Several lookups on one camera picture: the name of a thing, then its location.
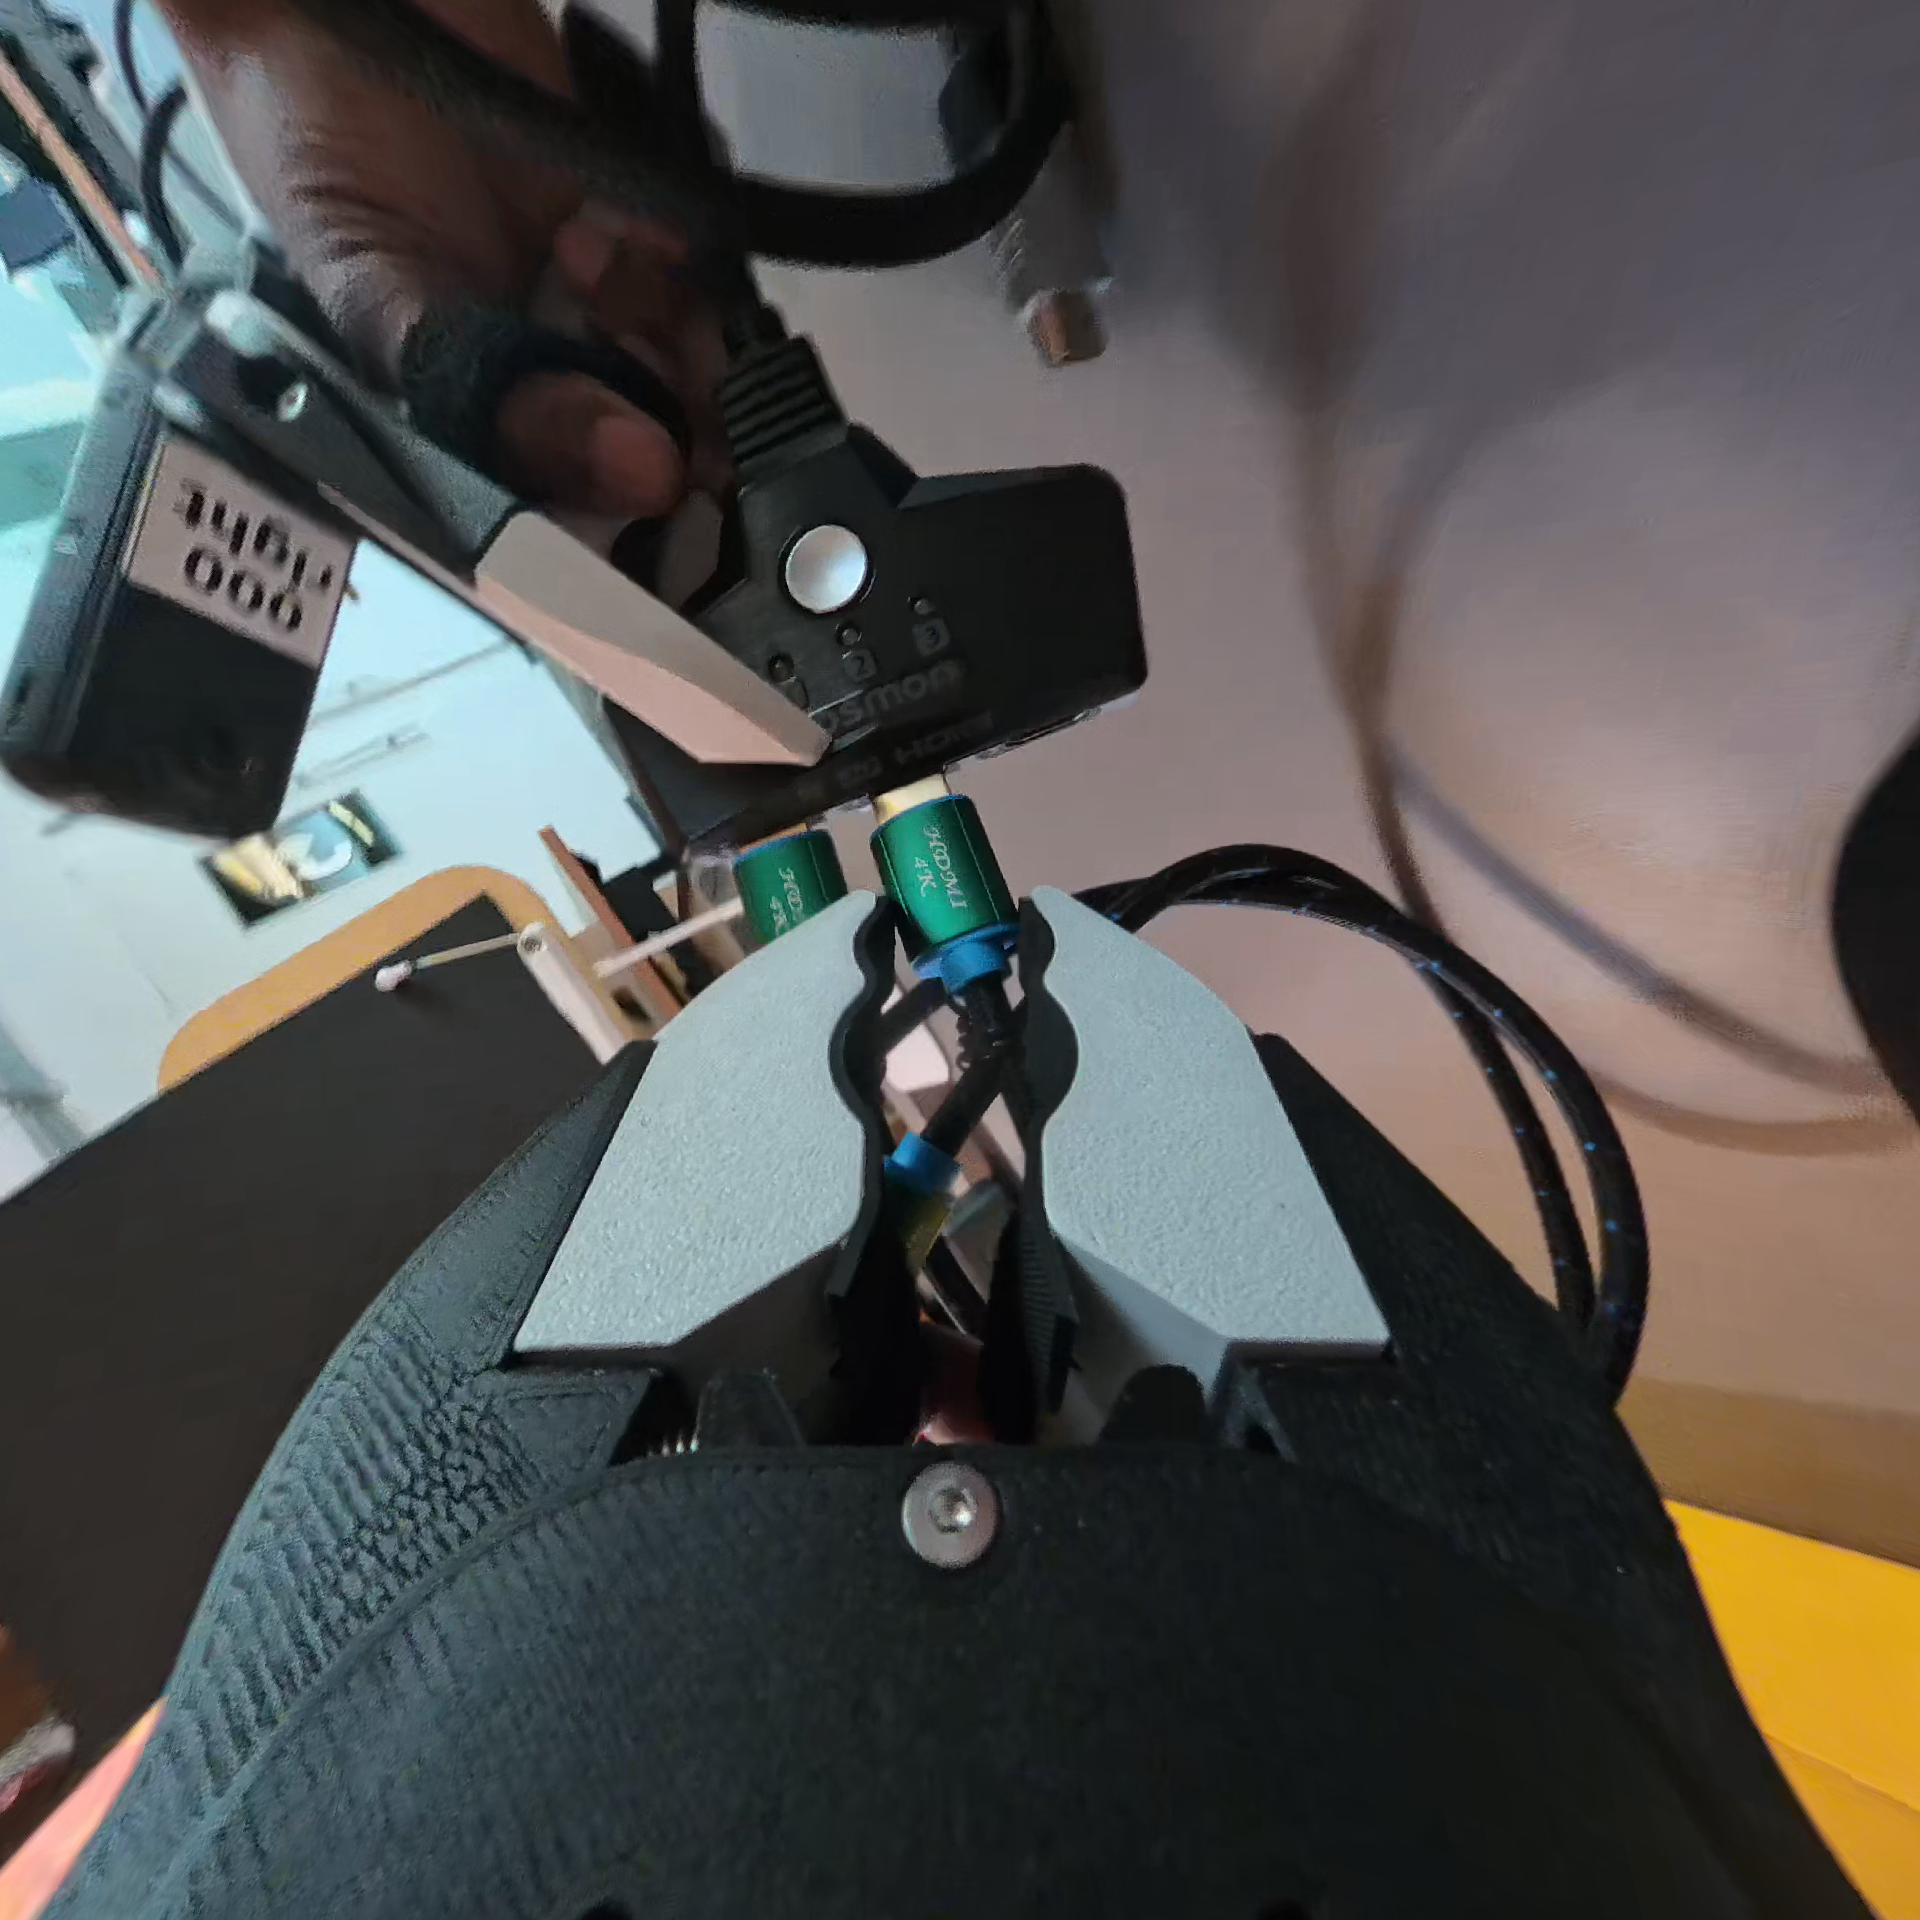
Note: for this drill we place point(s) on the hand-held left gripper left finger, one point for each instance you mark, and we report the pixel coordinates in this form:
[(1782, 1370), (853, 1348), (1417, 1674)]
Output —
[(708, 1201)]

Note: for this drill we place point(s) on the yellow plastic bin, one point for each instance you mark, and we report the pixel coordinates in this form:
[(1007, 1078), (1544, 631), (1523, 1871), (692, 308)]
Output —
[(1813, 1649)]

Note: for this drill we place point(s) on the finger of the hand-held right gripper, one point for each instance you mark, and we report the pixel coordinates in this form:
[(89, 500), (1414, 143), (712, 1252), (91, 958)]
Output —
[(631, 646)]

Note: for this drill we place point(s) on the orange red object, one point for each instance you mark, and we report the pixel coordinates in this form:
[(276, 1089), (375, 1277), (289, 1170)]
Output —
[(59, 1847)]

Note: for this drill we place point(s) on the framed wall picture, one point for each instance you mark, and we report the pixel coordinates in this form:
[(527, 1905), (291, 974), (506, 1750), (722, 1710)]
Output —
[(298, 853)]

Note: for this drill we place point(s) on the person's right hand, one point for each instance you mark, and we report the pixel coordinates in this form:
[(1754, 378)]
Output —
[(449, 181)]

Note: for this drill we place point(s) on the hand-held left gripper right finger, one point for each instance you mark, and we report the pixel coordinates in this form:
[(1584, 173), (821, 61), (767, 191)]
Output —
[(1202, 1201)]

